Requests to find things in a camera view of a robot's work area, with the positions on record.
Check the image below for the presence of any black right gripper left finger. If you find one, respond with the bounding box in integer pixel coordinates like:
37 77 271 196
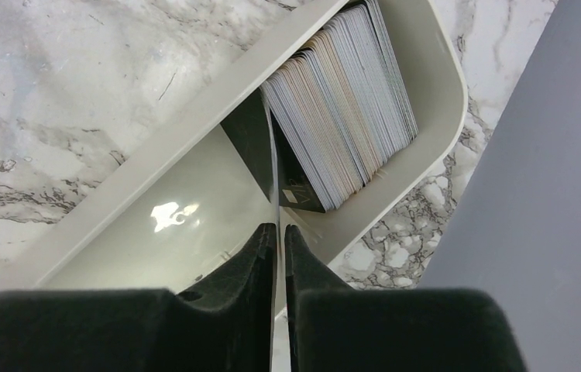
0 223 277 371

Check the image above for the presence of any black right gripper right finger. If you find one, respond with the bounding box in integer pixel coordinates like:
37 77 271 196
284 225 527 371

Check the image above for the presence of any silver credit card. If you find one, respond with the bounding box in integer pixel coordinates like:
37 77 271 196
259 90 292 371

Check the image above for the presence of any cream oval plastic tray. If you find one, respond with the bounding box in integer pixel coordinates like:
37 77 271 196
0 1 468 291

